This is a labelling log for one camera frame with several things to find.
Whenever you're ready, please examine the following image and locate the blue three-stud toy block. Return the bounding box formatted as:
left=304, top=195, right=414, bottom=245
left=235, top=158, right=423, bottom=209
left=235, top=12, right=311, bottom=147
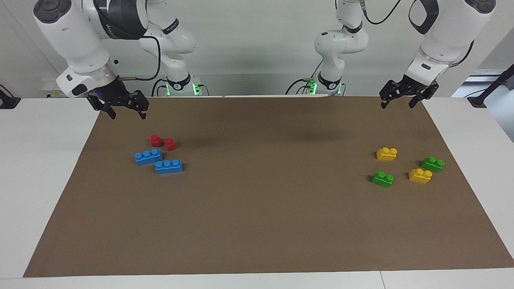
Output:
left=135, top=149, right=163, bottom=167
left=155, top=159, right=184, bottom=175

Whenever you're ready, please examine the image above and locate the brown table mat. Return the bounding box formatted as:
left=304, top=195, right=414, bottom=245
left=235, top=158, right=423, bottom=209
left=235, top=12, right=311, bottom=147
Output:
left=23, top=96, right=514, bottom=278

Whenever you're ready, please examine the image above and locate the black left arm base cable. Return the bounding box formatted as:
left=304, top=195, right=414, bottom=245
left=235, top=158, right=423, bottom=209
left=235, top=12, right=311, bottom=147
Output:
left=285, top=59, right=324, bottom=96

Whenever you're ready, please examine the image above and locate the green two-stud toy block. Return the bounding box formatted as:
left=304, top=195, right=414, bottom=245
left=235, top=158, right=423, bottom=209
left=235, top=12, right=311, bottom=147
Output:
left=420, top=156, right=445, bottom=173
left=370, top=171, right=395, bottom=188

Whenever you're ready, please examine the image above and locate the yellow two-stud toy block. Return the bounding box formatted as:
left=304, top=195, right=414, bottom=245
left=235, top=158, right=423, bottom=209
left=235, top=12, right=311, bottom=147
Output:
left=376, top=147, right=398, bottom=162
left=408, top=168, right=433, bottom=185

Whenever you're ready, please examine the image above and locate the black right arm base cable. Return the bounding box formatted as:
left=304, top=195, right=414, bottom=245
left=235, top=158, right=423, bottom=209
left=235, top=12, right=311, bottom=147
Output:
left=151, top=78, right=170, bottom=97

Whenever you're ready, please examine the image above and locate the black pole stand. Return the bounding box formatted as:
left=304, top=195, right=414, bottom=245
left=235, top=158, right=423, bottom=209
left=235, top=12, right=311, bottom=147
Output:
left=467, top=63, right=514, bottom=108

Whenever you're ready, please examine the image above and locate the black arm base cable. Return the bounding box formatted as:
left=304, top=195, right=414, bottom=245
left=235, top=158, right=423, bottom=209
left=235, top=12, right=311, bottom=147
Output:
left=151, top=78, right=170, bottom=97
left=285, top=59, right=324, bottom=96

